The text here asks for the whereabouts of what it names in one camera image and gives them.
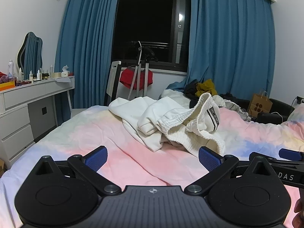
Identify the black chair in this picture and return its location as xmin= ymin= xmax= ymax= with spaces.
xmin=258 ymin=97 xmax=295 ymax=125

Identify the white dressing table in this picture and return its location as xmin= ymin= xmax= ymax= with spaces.
xmin=0 ymin=76 xmax=76 ymax=169

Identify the mustard yellow cloth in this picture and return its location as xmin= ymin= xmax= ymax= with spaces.
xmin=195 ymin=79 xmax=218 ymax=97

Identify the grey white clothes pile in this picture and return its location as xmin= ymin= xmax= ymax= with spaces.
xmin=214 ymin=93 xmax=250 ymax=121

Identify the dark window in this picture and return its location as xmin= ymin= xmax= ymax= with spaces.
xmin=112 ymin=0 xmax=192 ymax=73

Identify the brown paper bag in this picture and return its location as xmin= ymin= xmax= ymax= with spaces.
xmin=247 ymin=89 xmax=273 ymax=118

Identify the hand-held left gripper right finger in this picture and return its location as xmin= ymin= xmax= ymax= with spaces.
xmin=184 ymin=146 xmax=283 ymax=194

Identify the white duvet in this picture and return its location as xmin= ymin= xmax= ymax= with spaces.
xmin=159 ymin=88 xmax=190 ymax=107

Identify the wavy framed mirror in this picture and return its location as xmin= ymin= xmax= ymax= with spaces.
xmin=17 ymin=32 xmax=44 ymax=75

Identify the dark cloth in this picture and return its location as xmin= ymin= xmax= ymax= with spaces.
xmin=184 ymin=82 xmax=202 ymax=100

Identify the orange box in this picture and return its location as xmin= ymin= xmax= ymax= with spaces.
xmin=0 ymin=81 xmax=16 ymax=91

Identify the white ribbed sweatshirt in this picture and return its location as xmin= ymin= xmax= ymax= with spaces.
xmin=109 ymin=93 xmax=226 ymax=154

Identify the white clothes rack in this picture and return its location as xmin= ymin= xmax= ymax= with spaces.
xmin=128 ymin=62 xmax=150 ymax=99

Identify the white tissue box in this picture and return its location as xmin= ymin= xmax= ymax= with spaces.
xmin=60 ymin=65 xmax=71 ymax=78

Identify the blue curtain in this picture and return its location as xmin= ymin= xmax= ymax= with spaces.
xmin=54 ymin=0 xmax=123 ymax=121
xmin=185 ymin=0 xmax=278 ymax=100

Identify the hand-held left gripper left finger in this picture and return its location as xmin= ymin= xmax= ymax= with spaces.
xmin=31 ymin=146 xmax=120 ymax=195

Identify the red cloth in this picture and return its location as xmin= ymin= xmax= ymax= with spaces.
xmin=119 ymin=67 xmax=153 ymax=88

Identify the white folding frame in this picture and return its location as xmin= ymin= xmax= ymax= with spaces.
xmin=106 ymin=61 xmax=122 ymax=100

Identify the pastel tie-dye pillow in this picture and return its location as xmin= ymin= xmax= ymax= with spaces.
xmin=281 ymin=104 xmax=304 ymax=135

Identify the pastel tie-dye bed sheet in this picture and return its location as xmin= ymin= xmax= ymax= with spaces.
xmin=0 ymin=103 xmax=304 ymax=228

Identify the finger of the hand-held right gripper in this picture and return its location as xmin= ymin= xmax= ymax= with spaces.
xmin=249 ymin=151 xmax=304 ymax=164
xmin=279 ymin=148 xmax=304 ymax=161

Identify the person's right hand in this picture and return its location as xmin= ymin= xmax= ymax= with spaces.
xmin=293 ymin=198 xmax=304 ymax=227

